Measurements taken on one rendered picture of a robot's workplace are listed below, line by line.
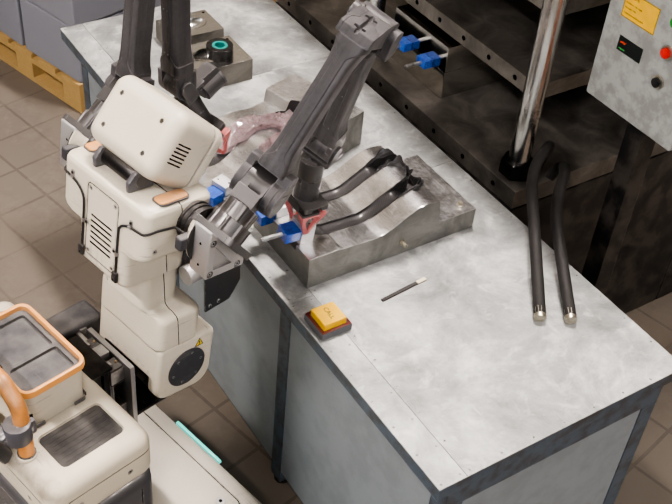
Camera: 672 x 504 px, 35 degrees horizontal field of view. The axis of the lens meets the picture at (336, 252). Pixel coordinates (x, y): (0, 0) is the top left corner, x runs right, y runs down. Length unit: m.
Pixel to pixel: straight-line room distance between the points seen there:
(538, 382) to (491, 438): 0.21
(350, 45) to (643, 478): 1.86
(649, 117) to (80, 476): 1.58
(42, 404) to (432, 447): 0.79
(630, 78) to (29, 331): 1.54
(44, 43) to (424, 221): 2.35
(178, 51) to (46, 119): 2.19
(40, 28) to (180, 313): 2.41
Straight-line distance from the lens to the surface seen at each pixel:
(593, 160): 3.15
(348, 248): 2.54
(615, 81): 2.81
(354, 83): 2.16
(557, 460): 2.52
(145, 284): 2.28
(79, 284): 3.75
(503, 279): 2.65
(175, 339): 2.38
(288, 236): 2.49
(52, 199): 4.11
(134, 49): 2.30
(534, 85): 2.84
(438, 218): 2.68
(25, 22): 4.66
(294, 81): 3.06
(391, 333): 2.46
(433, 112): 3.22
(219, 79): 2.51
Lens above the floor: 2.54
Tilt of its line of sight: 41 degrees down
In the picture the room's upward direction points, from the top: 6 degrees clockwise
